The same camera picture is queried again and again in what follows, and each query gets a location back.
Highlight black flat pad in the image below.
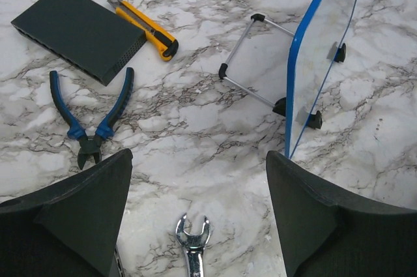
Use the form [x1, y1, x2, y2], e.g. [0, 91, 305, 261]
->
[11, 0, 147, 85]

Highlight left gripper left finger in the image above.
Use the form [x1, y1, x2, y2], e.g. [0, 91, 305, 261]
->
[1, 149, 132, 276]

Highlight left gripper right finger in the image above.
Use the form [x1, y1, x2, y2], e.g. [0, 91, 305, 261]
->
[266, 151, 416, 276]

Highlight blue handled cutting pliers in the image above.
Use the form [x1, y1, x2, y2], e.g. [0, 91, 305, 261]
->
[48, 66, 136, 171]

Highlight silver open-end wrench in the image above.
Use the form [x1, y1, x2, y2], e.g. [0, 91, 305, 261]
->
[175, 213, 211, 277]

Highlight yellow black utility knife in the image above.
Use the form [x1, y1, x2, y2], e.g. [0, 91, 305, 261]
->
[108, 0, 179, 61]

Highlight blue framed whiteboard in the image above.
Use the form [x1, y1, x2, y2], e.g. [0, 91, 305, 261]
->
[218, 0, 357, 158]

